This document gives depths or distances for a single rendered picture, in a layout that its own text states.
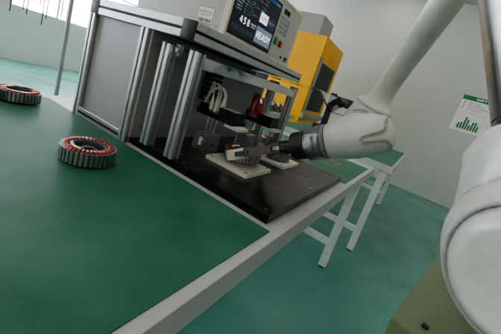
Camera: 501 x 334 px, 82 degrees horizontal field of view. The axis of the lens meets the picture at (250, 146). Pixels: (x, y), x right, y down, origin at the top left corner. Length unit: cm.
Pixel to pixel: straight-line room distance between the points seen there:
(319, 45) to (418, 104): 237
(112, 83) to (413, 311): 89
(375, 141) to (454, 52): 558
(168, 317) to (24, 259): 18
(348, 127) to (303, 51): 399
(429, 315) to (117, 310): 39
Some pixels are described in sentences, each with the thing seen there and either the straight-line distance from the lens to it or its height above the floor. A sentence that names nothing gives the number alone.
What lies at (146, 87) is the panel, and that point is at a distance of 87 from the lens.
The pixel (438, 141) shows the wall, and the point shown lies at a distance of 607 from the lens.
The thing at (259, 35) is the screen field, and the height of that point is 117.
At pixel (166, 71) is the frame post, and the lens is 81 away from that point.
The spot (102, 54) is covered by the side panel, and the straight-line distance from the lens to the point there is 103.
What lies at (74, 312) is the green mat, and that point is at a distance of 39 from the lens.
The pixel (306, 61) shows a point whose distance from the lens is 461.
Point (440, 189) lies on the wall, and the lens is 615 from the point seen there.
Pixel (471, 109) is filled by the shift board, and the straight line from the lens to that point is 612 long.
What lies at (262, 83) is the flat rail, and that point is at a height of 103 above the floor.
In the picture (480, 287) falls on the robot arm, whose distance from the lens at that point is 29.
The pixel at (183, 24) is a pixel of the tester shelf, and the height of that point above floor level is 110.
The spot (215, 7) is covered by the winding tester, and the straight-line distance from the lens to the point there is 91.
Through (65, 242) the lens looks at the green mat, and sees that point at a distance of 47.
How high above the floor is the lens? 103
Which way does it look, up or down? 12 degrees down
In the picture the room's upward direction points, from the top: 18 degrees clockwise
